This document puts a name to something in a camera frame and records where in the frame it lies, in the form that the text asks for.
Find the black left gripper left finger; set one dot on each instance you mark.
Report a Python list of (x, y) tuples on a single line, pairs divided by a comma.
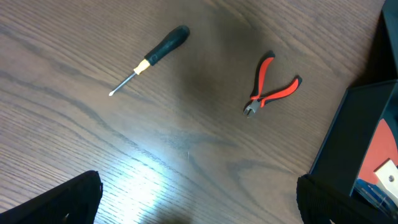
[(74, 201)]

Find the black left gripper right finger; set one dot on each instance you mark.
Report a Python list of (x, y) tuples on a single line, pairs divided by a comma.
[(318, 203)]

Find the orange scraper wooden handle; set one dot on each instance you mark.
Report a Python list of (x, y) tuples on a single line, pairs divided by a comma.
[(380, 162)]

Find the blue drill bit set case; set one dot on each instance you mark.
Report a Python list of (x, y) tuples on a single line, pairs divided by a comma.
[(376, 197)]

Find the black open gift box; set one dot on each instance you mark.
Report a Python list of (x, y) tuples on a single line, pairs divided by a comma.
[(371, 98)]

